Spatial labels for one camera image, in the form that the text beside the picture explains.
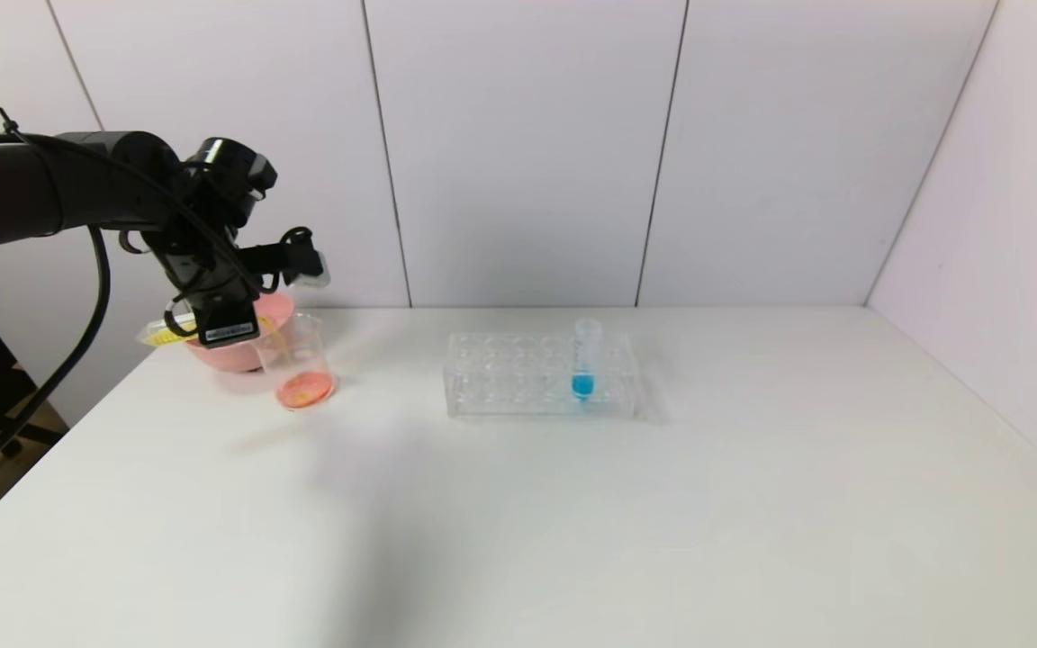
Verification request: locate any clear glass beaker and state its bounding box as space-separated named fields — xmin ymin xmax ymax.
xmin=253 ymin=313 xmax=337 ymax=413

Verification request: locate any pink plastic bowl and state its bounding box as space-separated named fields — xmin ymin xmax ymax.
xmin=181 ymin=292 xmax=298 ymax=374

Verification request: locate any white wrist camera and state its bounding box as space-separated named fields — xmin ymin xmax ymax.
xmin=280 ymin=227 xmax=331 ymax=291

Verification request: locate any clear acrylic test tube rack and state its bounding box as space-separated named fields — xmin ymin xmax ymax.
xmin=444 ymin=331 xmax=639 ymax=420

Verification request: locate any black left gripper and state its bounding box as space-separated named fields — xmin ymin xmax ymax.
xmin=159 ymin=251 xmax=262 ymax=349

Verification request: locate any test tube with yellow pigment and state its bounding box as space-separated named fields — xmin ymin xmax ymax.
xmin=137 ymin=317 xmax=275 ymax=350

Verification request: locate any test tube with blue pigment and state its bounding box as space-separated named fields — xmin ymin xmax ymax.
xmin=572 ymin=318 xmax=604 ymax=402

